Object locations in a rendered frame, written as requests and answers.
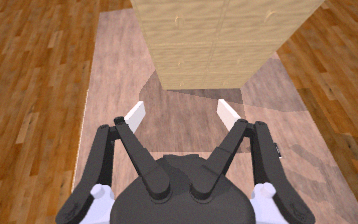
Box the light wooden chest of drawers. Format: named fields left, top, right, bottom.
left=130, top=0, right=325, bottom=90

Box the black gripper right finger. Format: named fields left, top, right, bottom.
left=192, top=99, right=316, bottom=224

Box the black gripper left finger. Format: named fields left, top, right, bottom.
left=55, top=101, right=170, bottom=224

